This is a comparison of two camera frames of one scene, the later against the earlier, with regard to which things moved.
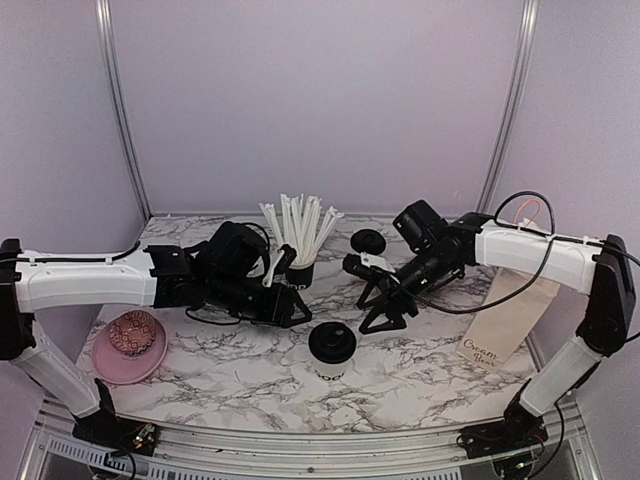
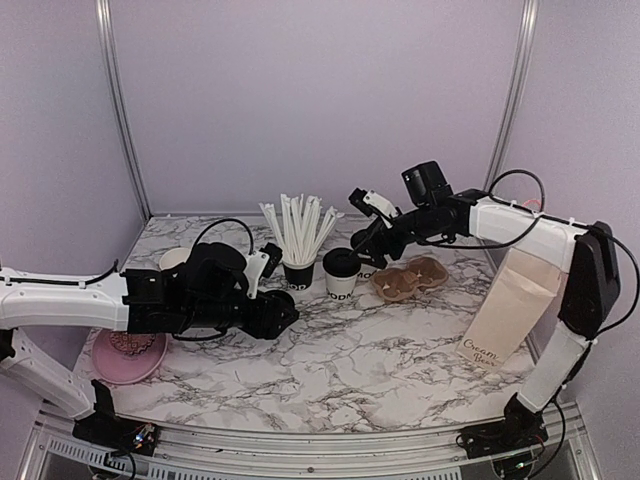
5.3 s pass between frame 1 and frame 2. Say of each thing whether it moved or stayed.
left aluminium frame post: stayed
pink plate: stayed
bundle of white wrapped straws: stayed
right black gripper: moved
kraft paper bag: stayed
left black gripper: moved
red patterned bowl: stayed
